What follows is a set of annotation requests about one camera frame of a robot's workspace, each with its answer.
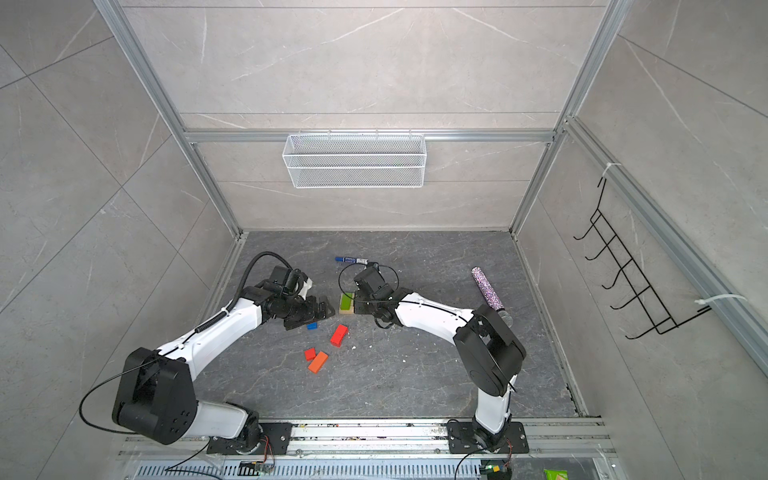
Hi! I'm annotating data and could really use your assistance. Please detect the green rectangular block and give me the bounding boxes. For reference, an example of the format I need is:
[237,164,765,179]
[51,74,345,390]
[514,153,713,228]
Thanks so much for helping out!
[339,292,354,309]

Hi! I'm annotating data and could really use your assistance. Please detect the red arch block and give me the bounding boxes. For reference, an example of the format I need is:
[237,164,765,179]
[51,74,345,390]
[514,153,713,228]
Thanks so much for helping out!
[330,325,349,348]

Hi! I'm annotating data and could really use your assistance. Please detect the orange rectangular block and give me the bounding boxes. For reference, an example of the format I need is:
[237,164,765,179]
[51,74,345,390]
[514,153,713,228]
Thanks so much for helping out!
[308,352,329,374]

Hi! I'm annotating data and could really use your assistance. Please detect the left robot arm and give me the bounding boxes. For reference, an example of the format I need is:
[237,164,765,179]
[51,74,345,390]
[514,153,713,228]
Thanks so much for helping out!
[108,251,335,454]

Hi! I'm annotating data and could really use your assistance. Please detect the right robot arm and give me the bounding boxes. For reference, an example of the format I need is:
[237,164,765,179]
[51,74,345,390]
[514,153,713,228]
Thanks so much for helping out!
[349,262,527,452]

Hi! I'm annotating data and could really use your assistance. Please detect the blue marker pen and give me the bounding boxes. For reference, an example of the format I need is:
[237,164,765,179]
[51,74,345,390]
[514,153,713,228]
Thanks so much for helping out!
[335,256,369,265]

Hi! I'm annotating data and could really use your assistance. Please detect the glitter purple tube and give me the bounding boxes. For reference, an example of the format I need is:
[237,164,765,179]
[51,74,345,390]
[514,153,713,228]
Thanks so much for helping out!
[471,266,514,327]

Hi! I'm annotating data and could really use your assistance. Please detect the green packet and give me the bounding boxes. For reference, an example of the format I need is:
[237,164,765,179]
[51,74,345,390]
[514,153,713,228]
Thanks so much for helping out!
[543,469,569,480]

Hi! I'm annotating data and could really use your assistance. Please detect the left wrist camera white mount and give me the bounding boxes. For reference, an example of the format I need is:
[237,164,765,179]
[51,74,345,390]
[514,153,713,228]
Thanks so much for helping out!
[298,278,313,299]

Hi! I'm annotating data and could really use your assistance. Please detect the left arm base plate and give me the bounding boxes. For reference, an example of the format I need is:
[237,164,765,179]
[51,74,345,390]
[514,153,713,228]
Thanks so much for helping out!
[206,422,293,455]

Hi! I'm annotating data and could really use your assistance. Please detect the aluminium mounting rail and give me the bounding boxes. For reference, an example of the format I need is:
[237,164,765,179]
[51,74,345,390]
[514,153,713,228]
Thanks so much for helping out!
[116,418,619,463]

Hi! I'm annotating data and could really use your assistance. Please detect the white wire mesh basket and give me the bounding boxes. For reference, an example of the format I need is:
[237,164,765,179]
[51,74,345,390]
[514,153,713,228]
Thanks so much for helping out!
[282,133,428,189]

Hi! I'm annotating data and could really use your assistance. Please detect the white perforated cable tray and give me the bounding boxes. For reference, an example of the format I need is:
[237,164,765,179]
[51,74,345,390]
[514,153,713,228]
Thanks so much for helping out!
[128,458,486,479]

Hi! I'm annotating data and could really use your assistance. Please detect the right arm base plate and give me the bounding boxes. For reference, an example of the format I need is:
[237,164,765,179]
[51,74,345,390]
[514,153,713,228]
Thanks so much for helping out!
[445,419,530,455]

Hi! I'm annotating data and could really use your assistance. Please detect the black wire hook rack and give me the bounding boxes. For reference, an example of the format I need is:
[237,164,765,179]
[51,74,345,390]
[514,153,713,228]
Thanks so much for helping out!
[573,178,712,341]

